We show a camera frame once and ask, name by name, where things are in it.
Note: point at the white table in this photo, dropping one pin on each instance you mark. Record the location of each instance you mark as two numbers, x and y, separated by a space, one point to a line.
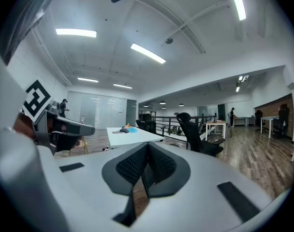
137 137

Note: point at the dark door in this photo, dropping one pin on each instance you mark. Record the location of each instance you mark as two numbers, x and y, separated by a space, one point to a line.
221 112

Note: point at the person's left hand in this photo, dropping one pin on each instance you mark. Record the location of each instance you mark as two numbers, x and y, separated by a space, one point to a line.
69 142

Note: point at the small ceiling light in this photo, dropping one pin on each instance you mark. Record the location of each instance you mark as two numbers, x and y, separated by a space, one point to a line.
243 78
237 89

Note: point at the black flat bar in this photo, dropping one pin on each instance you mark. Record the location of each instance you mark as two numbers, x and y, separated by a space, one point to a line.
116 132

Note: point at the long ceiling light panel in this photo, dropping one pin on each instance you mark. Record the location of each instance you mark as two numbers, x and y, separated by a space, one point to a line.
238 1
148 53
122 86
87 80
75 33

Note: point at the white paper sheet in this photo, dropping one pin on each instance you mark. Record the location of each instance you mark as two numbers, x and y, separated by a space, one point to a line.
120 109

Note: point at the grey cloth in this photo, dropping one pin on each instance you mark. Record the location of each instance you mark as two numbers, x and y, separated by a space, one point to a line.
123 130

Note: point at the grey door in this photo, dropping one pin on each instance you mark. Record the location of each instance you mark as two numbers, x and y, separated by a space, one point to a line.
131 112

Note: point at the black power strip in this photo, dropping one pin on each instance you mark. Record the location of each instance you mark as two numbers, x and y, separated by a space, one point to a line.
105 149

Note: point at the frosted glass partition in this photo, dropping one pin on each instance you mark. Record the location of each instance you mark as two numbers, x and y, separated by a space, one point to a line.
96 110

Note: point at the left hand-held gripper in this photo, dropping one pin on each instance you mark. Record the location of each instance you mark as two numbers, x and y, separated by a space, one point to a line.
6 93

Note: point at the black ceiling dome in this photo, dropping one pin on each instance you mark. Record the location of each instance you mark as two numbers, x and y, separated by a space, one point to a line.
169 41

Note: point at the person's left forearm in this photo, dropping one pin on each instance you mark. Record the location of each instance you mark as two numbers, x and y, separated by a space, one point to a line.
22 124

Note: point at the black metal railing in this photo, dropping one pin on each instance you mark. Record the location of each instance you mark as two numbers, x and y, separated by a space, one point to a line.
171 123

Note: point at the wooden top table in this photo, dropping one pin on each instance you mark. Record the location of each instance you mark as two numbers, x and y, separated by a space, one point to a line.
215 123

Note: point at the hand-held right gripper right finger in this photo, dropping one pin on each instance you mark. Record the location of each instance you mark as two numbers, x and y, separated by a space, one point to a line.
200 178

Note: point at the grey wall box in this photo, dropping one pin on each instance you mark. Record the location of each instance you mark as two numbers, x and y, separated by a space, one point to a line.
292 85

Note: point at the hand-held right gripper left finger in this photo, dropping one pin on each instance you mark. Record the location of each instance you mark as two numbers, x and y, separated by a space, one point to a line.
93 178

